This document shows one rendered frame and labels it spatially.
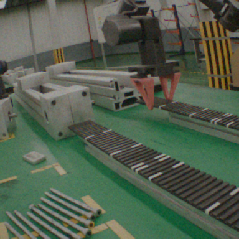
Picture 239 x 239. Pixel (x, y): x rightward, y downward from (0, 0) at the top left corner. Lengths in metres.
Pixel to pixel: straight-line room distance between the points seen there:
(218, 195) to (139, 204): 0.11
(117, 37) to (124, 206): 0.33
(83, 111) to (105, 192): 0.29
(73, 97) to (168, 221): 0.40
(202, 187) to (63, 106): 0.40
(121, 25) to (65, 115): 0.23
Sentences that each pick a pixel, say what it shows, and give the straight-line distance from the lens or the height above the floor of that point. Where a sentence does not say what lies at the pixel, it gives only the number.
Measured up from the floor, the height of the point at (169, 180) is 0.81.
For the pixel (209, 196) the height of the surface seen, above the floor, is 0.81.
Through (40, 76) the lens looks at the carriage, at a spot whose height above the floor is 0.89.
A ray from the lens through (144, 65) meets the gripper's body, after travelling 0.62.
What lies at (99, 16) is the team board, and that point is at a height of 1.67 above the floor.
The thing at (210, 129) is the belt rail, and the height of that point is 0.79.
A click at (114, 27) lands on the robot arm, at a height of 1.00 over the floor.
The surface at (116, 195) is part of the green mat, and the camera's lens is 0.37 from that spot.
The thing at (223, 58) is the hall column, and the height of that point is 0.55.
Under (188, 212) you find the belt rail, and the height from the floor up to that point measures 0.79.
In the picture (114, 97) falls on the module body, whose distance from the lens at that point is 0.77.
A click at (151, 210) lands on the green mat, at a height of 0.78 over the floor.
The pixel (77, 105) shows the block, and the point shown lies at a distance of 0.63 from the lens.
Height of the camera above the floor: 0.97
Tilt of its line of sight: 16 degrees down
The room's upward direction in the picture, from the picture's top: 10 degrees counter-clockwise
